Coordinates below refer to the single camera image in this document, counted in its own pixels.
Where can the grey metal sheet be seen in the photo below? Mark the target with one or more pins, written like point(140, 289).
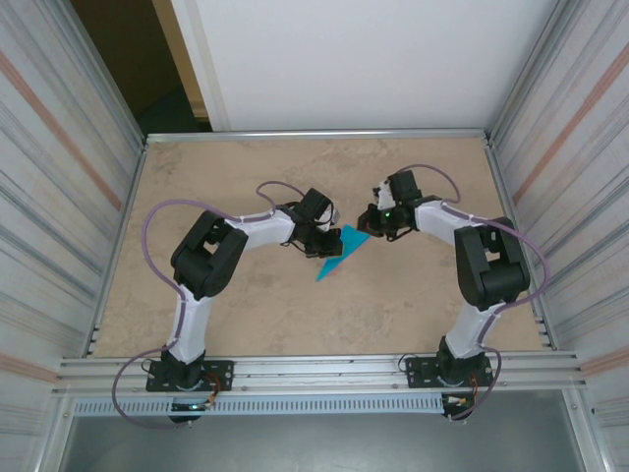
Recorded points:
point(319, 442)

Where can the aluminium frame post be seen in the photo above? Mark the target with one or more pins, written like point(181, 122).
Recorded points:
point(528, 69)
point(105, 74)

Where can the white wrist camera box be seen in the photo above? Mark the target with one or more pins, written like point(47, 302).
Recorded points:
point(335, 215)
point(384, 196)

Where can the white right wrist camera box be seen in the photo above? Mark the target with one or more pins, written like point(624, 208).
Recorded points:
point(384, 196)

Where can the white door frame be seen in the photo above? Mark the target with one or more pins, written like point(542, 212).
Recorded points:
point(196, 59)

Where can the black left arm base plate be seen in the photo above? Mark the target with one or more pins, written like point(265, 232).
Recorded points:
point(221, 373)

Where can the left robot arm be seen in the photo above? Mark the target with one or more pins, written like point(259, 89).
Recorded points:
point(206, 260)

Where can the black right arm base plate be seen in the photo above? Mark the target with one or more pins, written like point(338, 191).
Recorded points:
point(417, 371)

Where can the wide aluminium mounting rail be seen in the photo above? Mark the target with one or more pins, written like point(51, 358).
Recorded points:
point(319, 373)

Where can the blue square paper sheet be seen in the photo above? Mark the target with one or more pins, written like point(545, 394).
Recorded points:
point(354, 241)

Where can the small circuit board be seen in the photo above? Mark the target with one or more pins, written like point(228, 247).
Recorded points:
point(459, 401)
point(189, 406)

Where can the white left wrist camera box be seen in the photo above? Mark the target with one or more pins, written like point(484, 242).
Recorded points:
point(335, 215)

